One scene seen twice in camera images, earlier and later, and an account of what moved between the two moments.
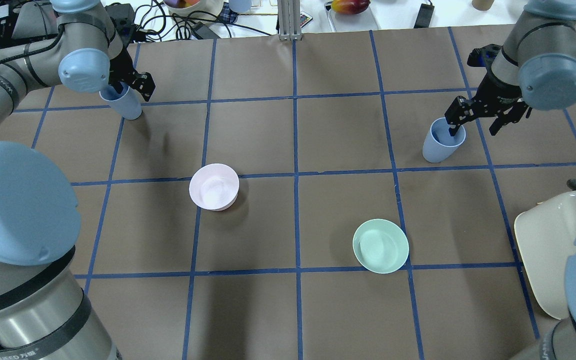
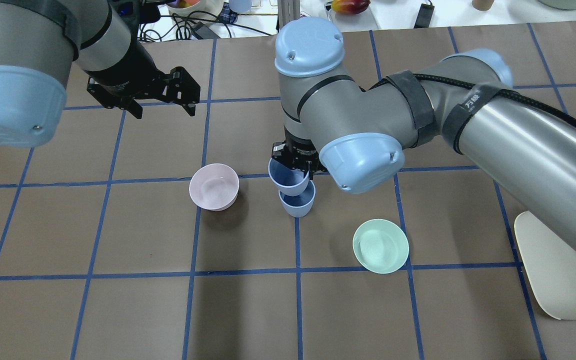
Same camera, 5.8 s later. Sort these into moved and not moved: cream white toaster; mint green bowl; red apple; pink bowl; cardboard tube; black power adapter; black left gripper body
Moved: black left gripper body
Not moved: cardboard tube; black power adapter; pink bowl; mint green bowl; cream white toaster; red apple
